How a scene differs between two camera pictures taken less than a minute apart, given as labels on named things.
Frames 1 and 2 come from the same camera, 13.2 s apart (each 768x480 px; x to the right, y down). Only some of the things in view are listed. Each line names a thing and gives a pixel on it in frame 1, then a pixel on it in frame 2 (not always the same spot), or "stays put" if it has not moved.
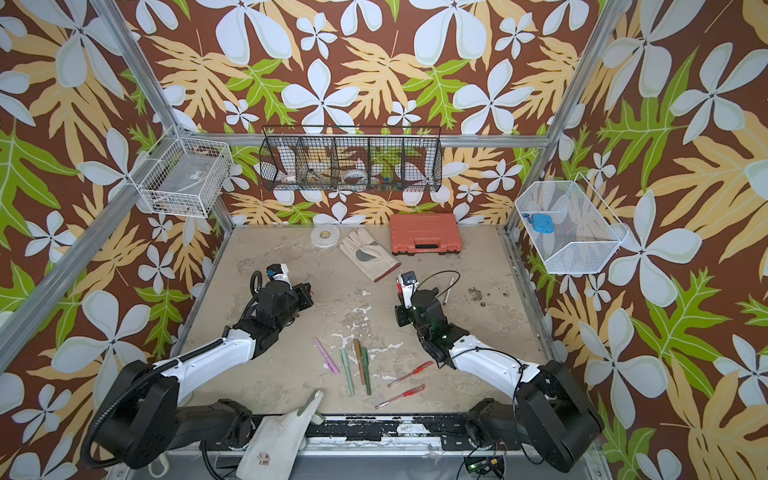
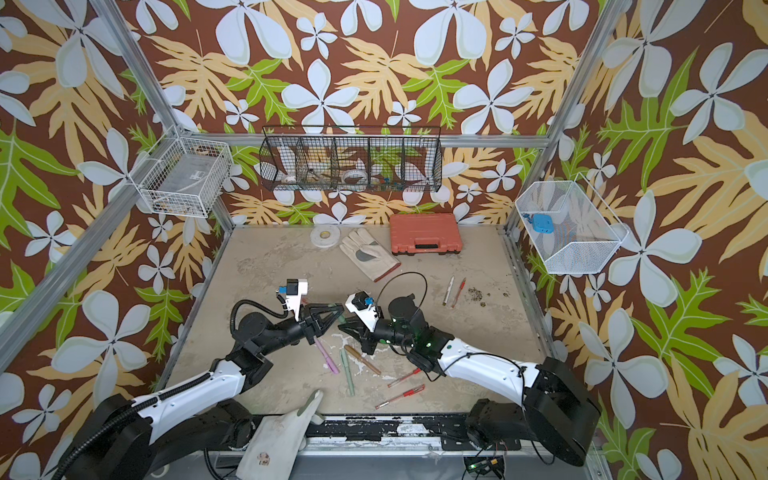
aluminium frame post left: x=116 y=27 stays put
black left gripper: x=303 y=295 → x=311 y=326
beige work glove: x=368 y=254 stays put
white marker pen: x=449 y=290 stays put
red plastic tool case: x=416 y=233 stays put
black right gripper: x=401 y=314 → x=367 y=339
